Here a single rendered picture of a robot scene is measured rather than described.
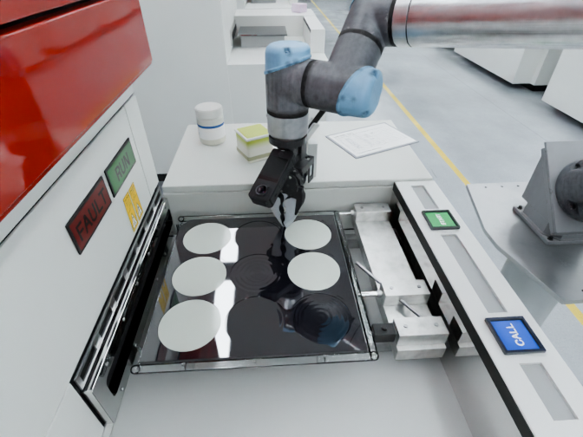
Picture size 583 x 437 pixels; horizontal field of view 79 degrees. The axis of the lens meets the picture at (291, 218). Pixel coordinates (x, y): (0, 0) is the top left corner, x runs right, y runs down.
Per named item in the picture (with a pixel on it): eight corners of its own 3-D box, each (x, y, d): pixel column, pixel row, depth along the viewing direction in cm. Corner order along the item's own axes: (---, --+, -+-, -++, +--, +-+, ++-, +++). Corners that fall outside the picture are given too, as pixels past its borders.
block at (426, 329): (396, 346, 57) (399, 335, 55) (390, 328, 59) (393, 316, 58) (444, 343, 57) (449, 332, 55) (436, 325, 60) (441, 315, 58)
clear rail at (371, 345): (370, 362, 53) (371, 358, 53) (332, 213, 83) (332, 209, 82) (379, 362, 54) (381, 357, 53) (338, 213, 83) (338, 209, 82)
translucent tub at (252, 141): (248, 165, 86) (245, 140, 82) (236, 153, 91) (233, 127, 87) (275, 158, 89) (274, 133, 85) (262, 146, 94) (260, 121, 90)
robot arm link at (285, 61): (300, 52, 52) (252, 45, 55) (298, 123, 58) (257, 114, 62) (324, 42, 57) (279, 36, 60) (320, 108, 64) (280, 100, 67)
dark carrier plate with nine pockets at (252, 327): (140, 364, 53) (139, 361, 52) (182, 222, 80) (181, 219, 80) (367, 351, 54) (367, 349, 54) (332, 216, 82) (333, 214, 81)
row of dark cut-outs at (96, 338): (77, 390, 44) (69, 380, 43) (159, 195, 79) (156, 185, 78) (82, 390, 44) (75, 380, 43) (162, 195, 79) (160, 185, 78)
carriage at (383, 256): (394, 361, 58) (397, 350, 56) (351, 222, 87) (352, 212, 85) (442, 358, 58) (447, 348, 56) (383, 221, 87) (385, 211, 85)
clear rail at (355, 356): (130, 376, 52) (127, 371, 51) (133, 368, 53) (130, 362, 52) (379, 362, 54) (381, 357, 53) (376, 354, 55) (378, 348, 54)
